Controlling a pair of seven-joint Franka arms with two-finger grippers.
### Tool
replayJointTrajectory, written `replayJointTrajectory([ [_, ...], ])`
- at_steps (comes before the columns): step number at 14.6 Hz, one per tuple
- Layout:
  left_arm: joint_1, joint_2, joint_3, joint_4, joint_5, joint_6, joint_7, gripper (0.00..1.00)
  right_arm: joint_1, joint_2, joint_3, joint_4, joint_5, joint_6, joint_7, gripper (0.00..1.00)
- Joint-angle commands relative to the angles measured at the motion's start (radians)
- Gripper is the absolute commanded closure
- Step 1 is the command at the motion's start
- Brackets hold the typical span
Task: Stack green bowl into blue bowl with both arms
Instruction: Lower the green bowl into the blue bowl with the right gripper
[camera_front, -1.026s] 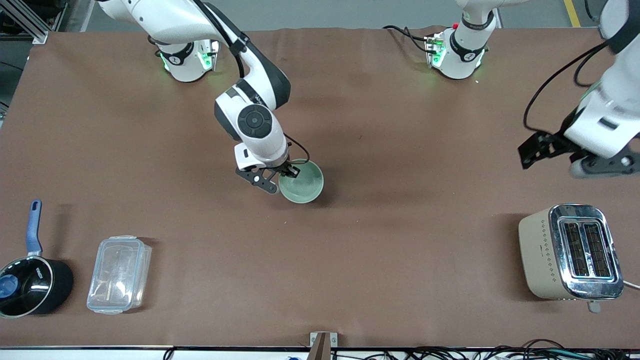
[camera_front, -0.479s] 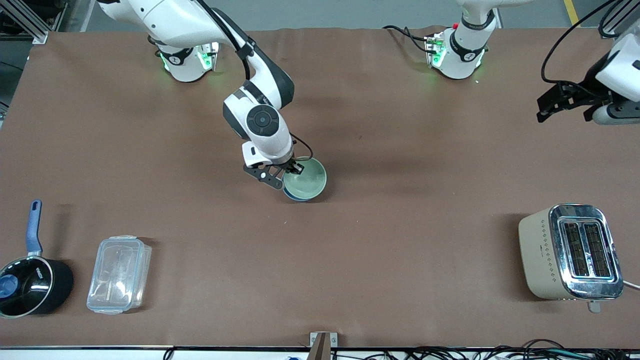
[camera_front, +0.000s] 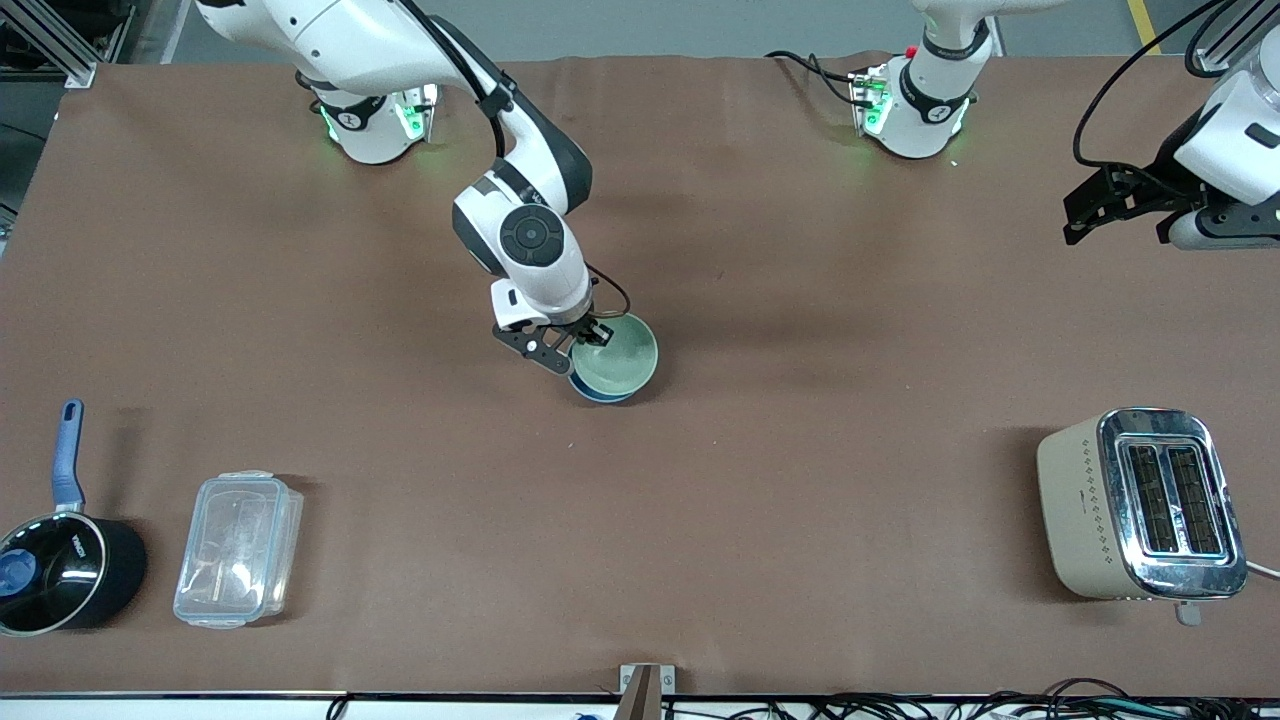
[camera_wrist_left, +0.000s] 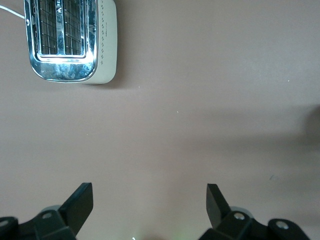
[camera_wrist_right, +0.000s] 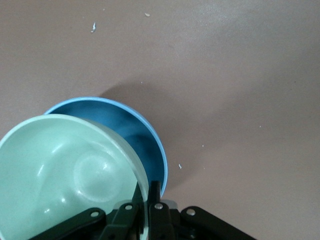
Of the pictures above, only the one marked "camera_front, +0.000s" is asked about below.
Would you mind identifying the clear plastic food container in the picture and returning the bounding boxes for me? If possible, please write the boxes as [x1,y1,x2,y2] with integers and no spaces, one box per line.
[173,471,305,631]

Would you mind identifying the aluminium frame profile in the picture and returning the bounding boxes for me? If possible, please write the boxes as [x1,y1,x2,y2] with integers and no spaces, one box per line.
[0,0,137,91]
[1195,0,1280,73]

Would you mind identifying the glass lid with blue knob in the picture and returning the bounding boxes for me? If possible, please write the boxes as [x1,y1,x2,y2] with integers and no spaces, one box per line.
[0,515,107,636]

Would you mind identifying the brown table cover mat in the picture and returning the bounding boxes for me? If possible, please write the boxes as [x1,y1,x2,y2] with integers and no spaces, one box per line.
[0,52,1280,698]

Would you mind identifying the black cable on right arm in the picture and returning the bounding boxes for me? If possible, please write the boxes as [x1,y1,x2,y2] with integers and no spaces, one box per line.
[400,0,517,161]

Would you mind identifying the tangled black cables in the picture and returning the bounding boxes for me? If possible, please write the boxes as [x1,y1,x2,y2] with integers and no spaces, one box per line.
[325,678,1280,720]

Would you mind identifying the beige chrome two-slot toaster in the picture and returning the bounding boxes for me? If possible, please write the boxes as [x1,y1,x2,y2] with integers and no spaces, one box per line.
[1036,407,1251,628]

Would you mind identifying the long black cable on left arm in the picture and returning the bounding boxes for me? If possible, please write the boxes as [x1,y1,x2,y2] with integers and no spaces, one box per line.
[1072,0,1237,173]

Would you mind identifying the green bowl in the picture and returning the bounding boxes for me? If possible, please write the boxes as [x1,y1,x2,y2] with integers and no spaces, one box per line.
[571,312,660,397]

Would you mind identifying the dark saucepan with blue handle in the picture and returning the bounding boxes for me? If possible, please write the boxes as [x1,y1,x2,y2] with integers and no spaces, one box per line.
[0,400,149,637]

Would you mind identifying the black cable at arm base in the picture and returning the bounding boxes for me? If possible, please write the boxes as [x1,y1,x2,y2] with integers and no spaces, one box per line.
[765,50,863,107]

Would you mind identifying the metal table edge bracket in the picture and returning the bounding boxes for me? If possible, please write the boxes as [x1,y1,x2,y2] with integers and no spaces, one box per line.
[619,663,677,720]

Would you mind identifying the blue bowl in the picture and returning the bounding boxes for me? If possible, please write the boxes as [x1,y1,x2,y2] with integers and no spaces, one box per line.
[568,365,652,405]

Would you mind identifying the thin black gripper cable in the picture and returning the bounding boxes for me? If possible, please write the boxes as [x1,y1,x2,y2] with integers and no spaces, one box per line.
[585,262,633,319]

